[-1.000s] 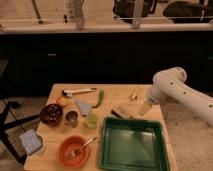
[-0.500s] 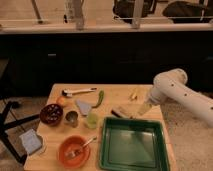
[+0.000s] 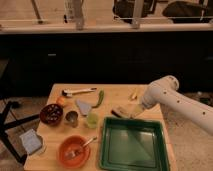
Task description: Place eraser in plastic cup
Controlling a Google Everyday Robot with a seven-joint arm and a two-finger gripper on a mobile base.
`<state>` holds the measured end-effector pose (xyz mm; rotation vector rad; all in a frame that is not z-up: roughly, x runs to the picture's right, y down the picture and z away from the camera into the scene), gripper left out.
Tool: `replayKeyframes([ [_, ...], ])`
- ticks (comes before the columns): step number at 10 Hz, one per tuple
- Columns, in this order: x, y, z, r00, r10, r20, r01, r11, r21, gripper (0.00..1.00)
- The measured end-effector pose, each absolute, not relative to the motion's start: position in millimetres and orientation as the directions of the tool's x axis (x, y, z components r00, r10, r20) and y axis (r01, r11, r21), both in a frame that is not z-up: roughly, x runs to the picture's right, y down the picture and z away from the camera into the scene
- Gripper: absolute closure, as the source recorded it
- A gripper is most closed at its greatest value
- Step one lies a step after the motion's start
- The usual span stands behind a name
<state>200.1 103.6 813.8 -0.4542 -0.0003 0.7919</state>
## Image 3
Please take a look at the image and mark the yellowish robot gripper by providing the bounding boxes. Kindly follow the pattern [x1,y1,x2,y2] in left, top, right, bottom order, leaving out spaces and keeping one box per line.
[124,104,144,118]

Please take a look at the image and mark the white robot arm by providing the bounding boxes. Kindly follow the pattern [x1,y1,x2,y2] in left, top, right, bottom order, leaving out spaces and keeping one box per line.
[130,75,213,136]

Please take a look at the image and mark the green plastic cup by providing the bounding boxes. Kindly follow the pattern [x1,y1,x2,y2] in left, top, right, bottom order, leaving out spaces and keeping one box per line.
[85,113,98,129]

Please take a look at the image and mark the small metal cup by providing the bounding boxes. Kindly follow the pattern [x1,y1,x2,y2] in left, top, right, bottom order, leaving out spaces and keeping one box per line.
[65,111,78,128]

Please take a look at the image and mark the yellow banana piece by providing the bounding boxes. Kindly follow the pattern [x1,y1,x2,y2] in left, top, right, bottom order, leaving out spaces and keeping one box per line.
[130,88,138,100]

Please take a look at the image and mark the green plastic tray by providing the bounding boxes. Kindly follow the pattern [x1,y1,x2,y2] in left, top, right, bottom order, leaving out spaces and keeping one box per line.
[99,117,170,171]

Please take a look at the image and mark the green pepper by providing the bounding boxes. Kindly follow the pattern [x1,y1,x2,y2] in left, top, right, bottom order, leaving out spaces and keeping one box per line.
[92,90,104,108]

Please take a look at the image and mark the grey triangular cloth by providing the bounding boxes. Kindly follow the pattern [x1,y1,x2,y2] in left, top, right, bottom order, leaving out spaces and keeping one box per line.
[76,100,92,116]

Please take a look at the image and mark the orange bowl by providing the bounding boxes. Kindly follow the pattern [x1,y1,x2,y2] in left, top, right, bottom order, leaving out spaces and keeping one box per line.
[57,135,91,169]

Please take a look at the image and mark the orange fruit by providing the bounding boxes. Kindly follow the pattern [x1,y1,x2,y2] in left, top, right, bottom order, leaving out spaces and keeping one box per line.
[56,96,67,107]

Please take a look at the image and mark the dark red bowl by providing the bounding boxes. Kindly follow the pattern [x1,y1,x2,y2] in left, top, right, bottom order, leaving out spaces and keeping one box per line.
[39,103,63,126]

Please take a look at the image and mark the blue sponge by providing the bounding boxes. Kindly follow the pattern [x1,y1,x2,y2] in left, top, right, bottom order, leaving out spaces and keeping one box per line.
[20,129,42,155]

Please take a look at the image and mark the black chair base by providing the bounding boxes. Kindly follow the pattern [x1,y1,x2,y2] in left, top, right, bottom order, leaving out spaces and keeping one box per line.
[0,101,39,165]

